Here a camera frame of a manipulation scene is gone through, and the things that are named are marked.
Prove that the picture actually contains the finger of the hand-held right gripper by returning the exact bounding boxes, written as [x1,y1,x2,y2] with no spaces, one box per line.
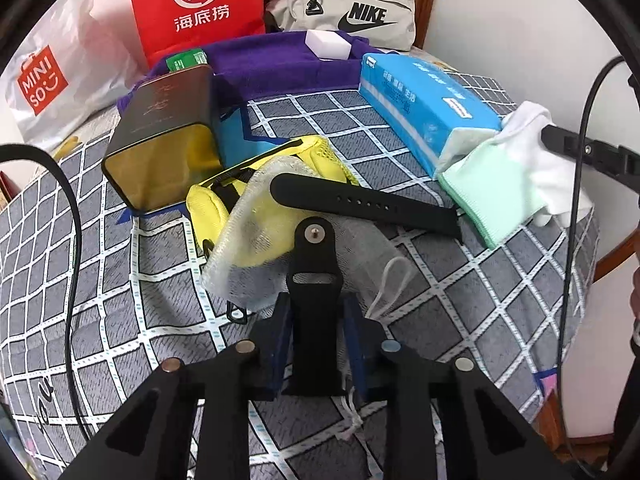
[542,125,640,176]

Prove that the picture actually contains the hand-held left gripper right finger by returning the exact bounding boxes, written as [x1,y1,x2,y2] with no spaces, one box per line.
[342,294,576,480]

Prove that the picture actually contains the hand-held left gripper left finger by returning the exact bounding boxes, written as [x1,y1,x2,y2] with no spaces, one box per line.
[60,292,293,480]

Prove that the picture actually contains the black watch strap with pin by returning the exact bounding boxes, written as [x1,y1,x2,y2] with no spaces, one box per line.
[282,214,351,398]

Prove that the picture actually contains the white sock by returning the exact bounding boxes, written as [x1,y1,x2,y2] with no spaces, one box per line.
[497,101,596,228]

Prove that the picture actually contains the mint green cloth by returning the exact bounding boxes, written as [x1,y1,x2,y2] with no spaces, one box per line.
[436,140,548,250]

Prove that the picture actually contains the black watch strap with holes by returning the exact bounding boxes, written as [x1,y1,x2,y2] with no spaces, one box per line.
[269,172,465,238]

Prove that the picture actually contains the white sponge block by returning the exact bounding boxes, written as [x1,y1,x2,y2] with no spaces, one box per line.
[305,30,353,61]

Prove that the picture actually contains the green packet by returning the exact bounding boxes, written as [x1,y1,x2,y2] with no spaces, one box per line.
[164,49,210,73]

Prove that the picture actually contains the brown wooden baseboard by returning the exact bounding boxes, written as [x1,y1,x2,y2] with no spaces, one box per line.
[592,210,640,286]

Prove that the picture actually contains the grey checked tablecloth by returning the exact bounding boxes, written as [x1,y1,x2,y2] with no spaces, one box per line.
[0,72,601,480]

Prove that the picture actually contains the yellow mesh pouch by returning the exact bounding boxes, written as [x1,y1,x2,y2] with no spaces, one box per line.
[186,135,361,268]

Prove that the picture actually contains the blue tissue pack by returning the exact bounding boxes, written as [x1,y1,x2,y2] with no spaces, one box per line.
[359,52,503,179]

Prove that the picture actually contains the dark rectangular tin box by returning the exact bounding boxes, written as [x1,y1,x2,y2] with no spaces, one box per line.
[101,65,223,211]

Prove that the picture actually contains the purple towel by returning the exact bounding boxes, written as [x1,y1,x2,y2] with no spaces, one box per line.
[116,30,371,111]

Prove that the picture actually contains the grey waist bag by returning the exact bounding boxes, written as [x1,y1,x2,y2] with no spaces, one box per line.
[264,0,417,53]

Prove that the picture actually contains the red paper bag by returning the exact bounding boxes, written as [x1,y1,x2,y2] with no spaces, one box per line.
[126,0,266,68]

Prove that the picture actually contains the white plastic shopping bag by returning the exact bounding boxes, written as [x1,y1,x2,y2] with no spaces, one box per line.
[0,0,146,153]

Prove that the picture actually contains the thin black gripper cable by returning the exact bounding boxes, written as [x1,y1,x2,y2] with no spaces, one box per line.
[557,54,640,480]

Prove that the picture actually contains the white mesh drawstring bag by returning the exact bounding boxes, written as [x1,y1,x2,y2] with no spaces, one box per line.
[202,155,416,441]

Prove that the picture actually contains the thick black gripper cable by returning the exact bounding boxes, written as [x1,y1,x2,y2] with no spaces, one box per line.
[0,144,98,443]

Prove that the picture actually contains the brown wooden door frame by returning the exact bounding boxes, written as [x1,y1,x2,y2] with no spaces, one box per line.
[410,0,442,51]

